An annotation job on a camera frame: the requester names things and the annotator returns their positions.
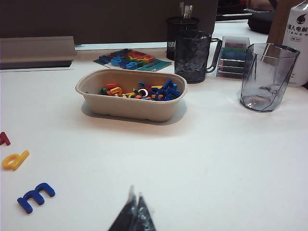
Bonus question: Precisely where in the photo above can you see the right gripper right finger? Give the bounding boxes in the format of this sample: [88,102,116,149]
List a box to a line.
[131,194,157,231]

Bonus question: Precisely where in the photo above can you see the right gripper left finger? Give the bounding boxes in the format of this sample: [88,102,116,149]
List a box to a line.
[108,185,138,231]

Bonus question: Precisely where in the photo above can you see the blue letter m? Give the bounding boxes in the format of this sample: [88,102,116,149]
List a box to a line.
[17,182,56,215]

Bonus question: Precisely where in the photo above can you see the yellow letter d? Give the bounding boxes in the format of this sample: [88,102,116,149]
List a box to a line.
[1,150,30,171]

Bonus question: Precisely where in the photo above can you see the blue plastic letter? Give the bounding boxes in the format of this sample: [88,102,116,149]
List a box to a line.
[166,78,180,95]

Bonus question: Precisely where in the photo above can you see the red letter q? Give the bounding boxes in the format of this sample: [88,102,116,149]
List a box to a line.
[0,131,12,147]

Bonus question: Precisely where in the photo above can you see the clear hexagonal glass cup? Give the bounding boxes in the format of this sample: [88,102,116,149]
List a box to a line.
[239,43,301,113]

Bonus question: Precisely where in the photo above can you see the beige pulp tray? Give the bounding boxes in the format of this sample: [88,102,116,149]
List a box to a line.
[75,68,188,122]

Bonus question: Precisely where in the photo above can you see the teal card with magnet letters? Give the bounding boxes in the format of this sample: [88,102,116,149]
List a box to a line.
[93,48,173,72]

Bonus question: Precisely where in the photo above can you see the dark transparent mug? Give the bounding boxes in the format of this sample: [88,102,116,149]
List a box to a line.
[174,30,223,84]

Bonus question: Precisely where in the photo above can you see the clear acrylic box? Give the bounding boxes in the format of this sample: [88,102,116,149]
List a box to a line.
[216,36,251,79]

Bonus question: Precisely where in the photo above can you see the black mesh pen holder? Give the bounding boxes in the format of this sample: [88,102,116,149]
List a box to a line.
[166,16,201,61]

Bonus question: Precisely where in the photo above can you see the brown desk partition panel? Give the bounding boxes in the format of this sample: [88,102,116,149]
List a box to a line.
[0,0,218,45]

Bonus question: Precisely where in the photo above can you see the black pouch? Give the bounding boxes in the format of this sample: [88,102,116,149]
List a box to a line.
[247,9,275,35]

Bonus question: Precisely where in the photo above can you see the white drink bottle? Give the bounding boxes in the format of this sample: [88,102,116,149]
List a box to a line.
[282,0,308,88]

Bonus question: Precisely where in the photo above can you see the brown wooden board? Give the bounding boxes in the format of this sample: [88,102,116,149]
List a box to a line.
[267,0,293,45]

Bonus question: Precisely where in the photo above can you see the beige cable tray flap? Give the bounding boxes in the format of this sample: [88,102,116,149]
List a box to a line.
[0,36,77,70]

